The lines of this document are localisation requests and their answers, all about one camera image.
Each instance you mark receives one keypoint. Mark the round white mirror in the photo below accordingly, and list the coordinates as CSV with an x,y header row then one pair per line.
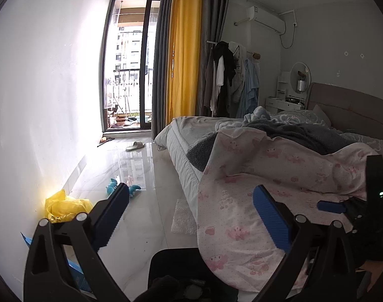
x,y
300,72

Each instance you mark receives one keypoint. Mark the beige slipper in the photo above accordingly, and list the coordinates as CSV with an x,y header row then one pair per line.
x,y
135,146

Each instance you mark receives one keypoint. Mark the white hanging jacket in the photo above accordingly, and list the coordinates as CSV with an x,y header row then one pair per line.
x,y
240,69

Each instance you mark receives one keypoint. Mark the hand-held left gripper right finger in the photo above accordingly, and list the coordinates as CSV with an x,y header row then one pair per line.
x,y
273,220

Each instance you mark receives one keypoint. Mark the grey patterned duvet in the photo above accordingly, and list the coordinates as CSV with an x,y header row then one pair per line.
x,y
292,117

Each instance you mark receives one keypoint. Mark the white hanging shirt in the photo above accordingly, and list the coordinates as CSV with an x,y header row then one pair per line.
x,y
219,75

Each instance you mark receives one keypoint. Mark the grey bed headboard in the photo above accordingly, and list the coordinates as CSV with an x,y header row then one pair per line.
x,y
352,107

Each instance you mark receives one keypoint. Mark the light blue hanging robe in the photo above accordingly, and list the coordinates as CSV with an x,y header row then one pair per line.
x,y
249,85

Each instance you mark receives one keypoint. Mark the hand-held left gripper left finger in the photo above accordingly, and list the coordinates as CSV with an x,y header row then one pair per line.
x,y
113,214

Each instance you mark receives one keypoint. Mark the balcony glass door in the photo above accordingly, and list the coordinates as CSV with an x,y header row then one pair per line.
x,y
131,63

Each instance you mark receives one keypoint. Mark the yellow curtain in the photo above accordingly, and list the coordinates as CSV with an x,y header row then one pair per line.
x,y
183,53

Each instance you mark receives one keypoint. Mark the yellow plastic bag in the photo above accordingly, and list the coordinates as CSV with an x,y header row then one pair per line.
x,y
65,206

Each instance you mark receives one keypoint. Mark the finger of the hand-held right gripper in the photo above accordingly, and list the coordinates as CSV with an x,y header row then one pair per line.
x,y
331,207

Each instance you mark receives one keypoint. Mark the white air conditioner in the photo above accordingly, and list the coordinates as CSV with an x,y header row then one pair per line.
x,y
267,19

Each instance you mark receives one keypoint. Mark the bed with grey sheet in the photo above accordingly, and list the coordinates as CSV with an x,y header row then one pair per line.
x,y
179,144

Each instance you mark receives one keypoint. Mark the clothes on rack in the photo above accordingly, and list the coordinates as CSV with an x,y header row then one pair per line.
x,y
251,53

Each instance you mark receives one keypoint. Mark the brown flower pot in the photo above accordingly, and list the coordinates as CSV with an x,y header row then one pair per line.
x,y
121,120

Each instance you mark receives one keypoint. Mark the flat clear bubble wrap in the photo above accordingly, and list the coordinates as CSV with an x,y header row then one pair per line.
x,y
183,217

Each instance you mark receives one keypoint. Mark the blue printed bag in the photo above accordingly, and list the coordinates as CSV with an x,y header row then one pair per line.
x,y
76,273

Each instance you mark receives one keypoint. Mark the brown cardboard box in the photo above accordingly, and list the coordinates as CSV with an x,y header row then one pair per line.
x,y
372,278

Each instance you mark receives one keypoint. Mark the black trash bin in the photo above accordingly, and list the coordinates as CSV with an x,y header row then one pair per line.
x,y
169,264

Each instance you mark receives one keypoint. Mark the grey fleece blanket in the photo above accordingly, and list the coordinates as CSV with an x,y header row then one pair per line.
x,y
304,135

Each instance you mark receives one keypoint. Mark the blue shark plush toy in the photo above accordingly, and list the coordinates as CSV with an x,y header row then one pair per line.
x,y
133,189

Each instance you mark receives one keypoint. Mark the white vanity table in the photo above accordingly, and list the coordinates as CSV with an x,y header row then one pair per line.
x,y
282,103

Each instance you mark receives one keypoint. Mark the pink printed blanket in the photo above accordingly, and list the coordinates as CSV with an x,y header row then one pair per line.
x,y
257,170

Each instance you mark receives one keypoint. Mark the white shelf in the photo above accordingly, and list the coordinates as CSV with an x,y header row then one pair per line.
x,y
283,83

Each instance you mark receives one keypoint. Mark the grey curtain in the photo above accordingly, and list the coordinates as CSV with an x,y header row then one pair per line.
x,y
210,19
160,69

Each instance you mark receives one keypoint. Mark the light blue plush cloth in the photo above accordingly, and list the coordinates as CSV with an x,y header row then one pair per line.
x,y
257,114

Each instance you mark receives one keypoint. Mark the grey pillow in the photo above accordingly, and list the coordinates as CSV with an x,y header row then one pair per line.
x,y
320,114

